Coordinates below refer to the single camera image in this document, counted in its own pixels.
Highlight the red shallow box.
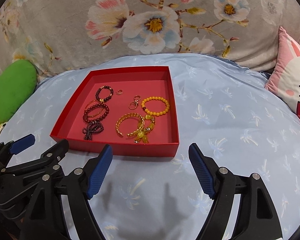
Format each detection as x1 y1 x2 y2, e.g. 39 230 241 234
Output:
50 66 179 157

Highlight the black bead gold charm bracelet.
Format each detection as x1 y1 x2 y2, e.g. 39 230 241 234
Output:
95 86 114 104

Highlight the grey floral blanket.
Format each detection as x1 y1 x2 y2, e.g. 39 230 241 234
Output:
0 0 300 80

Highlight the small gold hoop earring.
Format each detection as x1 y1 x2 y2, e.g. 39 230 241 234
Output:
129 95 141 110

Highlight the gold braided cuff bangle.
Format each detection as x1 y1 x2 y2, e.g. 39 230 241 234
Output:
115 113 145 138

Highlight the green plush cushion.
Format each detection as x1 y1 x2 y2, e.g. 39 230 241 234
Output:
0 60 37 122

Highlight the thin gold bangle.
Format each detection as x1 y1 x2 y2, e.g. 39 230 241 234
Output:
84 100 109 119

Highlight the yellow amber bead bracelet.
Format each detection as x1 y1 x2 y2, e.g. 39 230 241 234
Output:
133 114 156 144

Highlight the dark garnet bead bracelet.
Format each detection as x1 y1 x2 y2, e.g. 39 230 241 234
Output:
81 121 105 141

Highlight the pink bunny pillow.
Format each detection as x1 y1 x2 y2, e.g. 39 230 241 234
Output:
265 27 300 119

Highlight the dark red bead bracelet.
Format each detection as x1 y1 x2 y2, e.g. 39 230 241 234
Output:
82 102 111 124

